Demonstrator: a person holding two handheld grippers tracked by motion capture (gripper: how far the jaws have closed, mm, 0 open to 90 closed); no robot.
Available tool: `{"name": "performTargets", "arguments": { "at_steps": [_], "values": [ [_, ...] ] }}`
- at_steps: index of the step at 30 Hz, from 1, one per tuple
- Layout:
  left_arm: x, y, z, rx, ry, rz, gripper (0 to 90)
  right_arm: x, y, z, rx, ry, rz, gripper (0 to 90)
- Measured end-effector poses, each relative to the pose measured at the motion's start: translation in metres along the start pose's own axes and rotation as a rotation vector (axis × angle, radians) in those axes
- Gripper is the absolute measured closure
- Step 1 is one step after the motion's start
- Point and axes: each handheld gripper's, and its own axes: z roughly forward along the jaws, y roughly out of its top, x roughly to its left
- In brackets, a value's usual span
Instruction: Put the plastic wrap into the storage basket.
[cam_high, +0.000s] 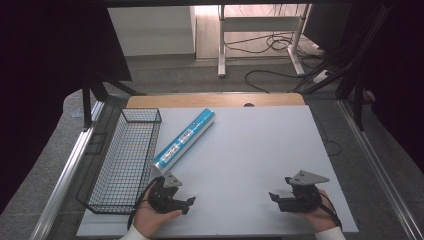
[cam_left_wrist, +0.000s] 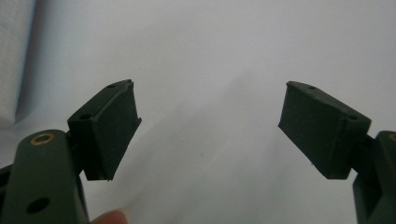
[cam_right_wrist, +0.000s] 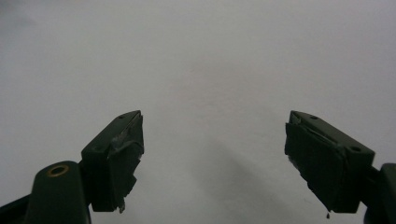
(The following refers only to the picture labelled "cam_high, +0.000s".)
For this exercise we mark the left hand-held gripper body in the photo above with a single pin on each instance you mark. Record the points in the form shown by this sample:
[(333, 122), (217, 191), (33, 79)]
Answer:
[(163, 198)]

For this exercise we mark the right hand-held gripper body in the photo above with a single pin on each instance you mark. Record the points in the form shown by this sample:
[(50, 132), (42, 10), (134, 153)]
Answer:
[(301, 200)]

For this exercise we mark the person's left hand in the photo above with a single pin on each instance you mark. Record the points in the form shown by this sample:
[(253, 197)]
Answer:
[(146, 216)]

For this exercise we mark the person's right hand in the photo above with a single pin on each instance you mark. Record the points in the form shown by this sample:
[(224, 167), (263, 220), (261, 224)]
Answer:
[(321, 216)]

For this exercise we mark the white table mat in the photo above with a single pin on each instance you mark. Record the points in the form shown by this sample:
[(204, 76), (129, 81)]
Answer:
[(246, 156)]

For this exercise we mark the blue plastic wrap roll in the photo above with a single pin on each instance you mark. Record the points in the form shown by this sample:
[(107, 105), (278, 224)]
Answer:
[(184, 140)]

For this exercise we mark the black metal stand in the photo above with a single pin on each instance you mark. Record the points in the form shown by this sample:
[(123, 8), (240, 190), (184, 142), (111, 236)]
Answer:
[(358, 96), (91, 93)]

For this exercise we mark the white power strip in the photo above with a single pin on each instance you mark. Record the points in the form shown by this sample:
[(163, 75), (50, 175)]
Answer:
[(320, 76)]

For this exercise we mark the dark curtain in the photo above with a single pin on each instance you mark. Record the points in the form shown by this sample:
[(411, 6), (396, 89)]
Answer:
[(393, 60), (43, 66)]

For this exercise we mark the white cabinet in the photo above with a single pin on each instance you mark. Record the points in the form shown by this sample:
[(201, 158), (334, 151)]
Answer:
[(151, 30)]

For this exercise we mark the aluminium rail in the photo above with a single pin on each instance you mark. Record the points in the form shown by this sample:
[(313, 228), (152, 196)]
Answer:
[(66, 173), (380, 173)]

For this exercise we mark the white metal desk frame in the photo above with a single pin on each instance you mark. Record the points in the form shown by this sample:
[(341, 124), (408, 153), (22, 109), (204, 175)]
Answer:
[(260, 24)]

